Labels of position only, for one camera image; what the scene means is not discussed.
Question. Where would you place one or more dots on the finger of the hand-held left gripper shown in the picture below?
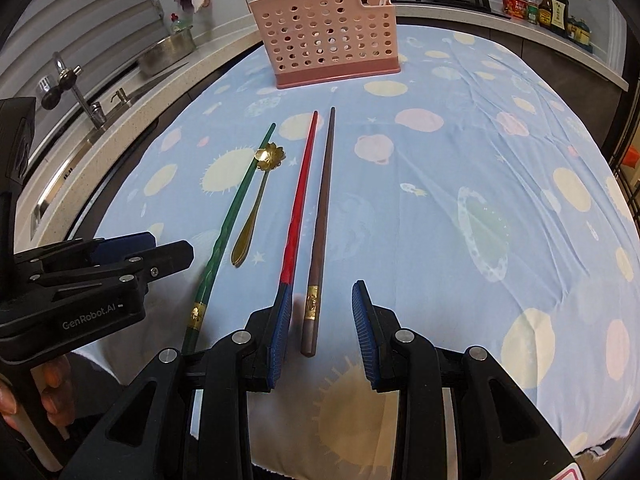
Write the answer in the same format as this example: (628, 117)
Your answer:
(165, 260)
(120, 244)

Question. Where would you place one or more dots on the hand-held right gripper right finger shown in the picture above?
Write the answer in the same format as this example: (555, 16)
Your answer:
(365, 330)

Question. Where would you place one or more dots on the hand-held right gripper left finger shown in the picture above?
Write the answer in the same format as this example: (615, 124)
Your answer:
(280, 340)

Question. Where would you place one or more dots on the maroon brown chopstick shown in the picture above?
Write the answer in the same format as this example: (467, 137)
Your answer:
(322, 200)

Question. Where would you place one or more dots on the red chopstick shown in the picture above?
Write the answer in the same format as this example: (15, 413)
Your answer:
(300, 195)

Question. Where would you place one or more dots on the gold flower spoon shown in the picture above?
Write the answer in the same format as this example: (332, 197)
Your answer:
(269, 156)

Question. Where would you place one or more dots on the pink perforated utensil holder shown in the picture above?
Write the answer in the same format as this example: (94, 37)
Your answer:
(325, 70)

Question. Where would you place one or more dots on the person's left hand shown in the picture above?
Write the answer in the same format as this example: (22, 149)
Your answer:
(57, 407)

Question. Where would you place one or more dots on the chrome faucet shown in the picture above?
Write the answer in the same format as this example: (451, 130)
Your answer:
(85, 105)

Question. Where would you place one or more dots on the sink soap pump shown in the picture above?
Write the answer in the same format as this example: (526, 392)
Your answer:
(120, 97)

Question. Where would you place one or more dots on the blue planet print tablecloth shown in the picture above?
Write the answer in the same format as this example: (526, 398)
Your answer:
(450, 160)

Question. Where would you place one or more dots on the stainless steel pot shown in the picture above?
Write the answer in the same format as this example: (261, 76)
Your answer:
(167, 52)

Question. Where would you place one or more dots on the green dish soap bottle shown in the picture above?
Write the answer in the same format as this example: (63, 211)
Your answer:
(176, 22)

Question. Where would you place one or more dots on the white window blind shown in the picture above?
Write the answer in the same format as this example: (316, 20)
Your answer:
(90, 10)

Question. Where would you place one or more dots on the red seasoning packet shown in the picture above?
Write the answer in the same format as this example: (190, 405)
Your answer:
(514, 7)

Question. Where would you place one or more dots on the small dark jars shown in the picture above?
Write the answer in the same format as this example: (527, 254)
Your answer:
(580, 34)

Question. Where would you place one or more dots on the clear plastic bottle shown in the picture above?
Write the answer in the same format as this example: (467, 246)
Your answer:
(533, 5)

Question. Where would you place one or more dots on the brown sauce bottle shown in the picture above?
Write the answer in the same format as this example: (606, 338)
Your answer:
(545, 7)

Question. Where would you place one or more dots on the dark soy sauce bottle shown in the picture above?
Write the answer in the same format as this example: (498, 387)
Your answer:
(560, 15)

